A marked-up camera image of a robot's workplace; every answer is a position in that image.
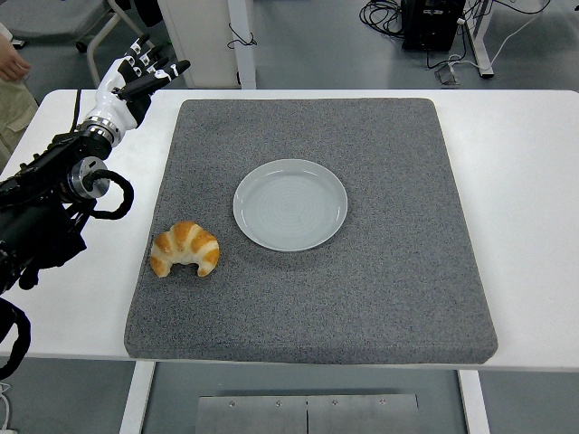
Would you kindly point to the black hanging cloth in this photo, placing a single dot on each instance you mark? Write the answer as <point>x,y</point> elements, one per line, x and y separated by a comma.
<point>149,11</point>

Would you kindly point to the black computer case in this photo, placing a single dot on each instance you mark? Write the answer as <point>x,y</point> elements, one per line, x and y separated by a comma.
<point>429,27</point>

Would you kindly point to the clear plastic floor item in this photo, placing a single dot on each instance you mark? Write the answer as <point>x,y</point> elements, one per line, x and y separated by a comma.
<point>448,76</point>

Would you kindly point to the white table leg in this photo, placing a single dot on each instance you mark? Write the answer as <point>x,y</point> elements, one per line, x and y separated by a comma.
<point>135,398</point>
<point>475,402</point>

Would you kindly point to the grey speckled mat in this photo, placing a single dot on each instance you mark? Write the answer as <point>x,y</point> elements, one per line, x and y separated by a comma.
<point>316,307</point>

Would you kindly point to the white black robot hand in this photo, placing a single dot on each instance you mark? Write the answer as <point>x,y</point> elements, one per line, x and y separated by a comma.
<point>111,106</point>

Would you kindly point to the grey metal plate with screws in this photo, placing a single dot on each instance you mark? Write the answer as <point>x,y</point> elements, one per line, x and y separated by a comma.
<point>253,416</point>

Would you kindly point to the golden croissant bread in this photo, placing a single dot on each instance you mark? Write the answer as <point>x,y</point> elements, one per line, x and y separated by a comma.
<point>185,244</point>

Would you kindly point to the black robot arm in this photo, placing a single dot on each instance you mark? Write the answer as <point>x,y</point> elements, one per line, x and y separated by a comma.
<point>36,217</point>

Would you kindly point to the white upright post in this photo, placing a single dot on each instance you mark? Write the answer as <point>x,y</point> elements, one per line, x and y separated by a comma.
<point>244,63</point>

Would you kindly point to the white desk leg with foot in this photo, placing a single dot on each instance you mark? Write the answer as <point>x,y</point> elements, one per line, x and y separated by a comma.
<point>480,40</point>

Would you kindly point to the grey chair with white legs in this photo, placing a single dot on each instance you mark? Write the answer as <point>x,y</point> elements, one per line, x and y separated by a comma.
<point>45,18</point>

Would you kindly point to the pale grey round plate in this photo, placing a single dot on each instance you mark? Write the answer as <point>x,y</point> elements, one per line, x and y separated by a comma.
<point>289,208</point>

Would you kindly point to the white cabinet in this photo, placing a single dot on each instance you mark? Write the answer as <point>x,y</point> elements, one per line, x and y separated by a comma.
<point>199,40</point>

